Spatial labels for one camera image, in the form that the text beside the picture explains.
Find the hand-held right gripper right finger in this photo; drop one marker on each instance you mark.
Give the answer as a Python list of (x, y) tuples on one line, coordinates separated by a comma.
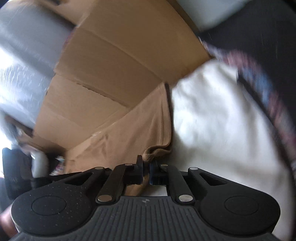
[(152, 173)]

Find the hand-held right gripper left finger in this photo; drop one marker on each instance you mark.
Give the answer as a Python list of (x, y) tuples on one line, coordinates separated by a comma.
[(139, 169)]

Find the brown printed t-shirt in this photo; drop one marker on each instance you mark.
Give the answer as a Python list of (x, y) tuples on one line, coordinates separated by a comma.
[(129, 129)]

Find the cream bear print bedsheet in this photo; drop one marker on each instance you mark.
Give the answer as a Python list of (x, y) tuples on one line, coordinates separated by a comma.
[(219, 127)]

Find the colourful patterned cloth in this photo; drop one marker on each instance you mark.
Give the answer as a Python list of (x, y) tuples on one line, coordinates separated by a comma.
[(57, 165)]

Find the flattened cardboard sheet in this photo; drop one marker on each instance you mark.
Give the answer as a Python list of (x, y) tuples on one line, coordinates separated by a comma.
[(115, 58)]

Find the dark grey pillow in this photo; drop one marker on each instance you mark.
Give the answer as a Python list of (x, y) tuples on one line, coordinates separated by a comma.
[(16, 173)]

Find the grey film-wrapped refrigerator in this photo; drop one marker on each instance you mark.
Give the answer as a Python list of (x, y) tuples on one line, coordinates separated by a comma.
[(27, 58)]

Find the black folded garment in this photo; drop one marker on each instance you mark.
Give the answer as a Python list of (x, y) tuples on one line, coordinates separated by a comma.
[(266, 34)]

